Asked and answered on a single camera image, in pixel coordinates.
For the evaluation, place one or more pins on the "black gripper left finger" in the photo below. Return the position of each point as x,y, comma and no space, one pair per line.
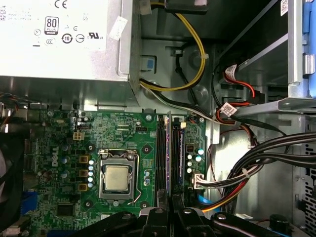
153,224

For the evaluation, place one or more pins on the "blue drive latch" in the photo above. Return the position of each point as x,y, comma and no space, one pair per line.
309,14

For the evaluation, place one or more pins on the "grey power supply unit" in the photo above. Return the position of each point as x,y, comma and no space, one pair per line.
74,61

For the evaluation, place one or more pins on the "green motherboard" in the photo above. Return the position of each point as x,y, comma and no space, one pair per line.
111,135

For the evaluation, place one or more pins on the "metal socket cover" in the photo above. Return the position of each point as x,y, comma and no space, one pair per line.
102,176

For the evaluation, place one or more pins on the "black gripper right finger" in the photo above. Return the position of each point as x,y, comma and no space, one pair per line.
190,224

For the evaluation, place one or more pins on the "silver CPU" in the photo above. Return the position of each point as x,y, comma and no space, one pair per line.
117,177

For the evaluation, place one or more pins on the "blue RAM stick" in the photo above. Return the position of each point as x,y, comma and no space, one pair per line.
182,153

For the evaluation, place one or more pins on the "silver drive cage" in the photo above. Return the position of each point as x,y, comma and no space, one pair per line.
295,49

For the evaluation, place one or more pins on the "black case fan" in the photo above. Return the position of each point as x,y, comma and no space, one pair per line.
12,209

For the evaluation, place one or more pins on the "black PC case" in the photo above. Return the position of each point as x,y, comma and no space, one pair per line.
271,197

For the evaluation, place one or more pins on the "metal locking lever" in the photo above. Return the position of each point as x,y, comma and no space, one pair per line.
139,175

